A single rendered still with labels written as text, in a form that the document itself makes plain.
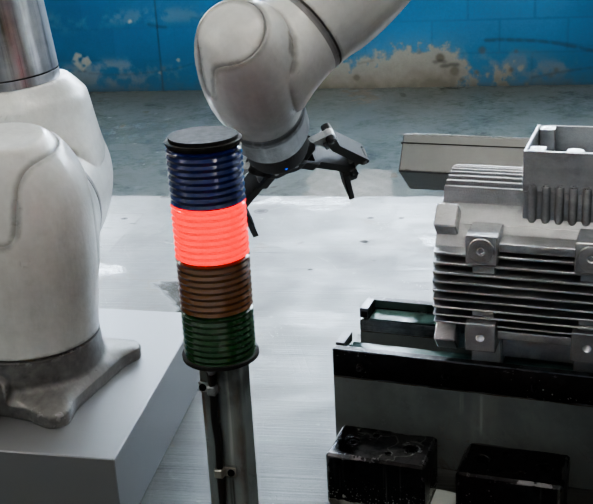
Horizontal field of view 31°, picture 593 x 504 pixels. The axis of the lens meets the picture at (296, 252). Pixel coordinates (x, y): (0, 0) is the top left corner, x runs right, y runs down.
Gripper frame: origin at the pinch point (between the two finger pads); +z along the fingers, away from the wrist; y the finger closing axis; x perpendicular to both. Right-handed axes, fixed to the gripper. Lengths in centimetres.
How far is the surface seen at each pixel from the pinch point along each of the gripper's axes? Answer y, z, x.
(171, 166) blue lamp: 8, -55, 20
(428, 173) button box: -15.9, -8.8, 6.7
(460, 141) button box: -20.8, -10.1, 4.8
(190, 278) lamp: 10, -50, 27
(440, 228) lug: -11.6, -30.5, 22.8
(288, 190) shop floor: -1, 294, -153
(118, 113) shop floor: 76, 401, -296
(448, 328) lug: -9.2, -22.9, 30.1
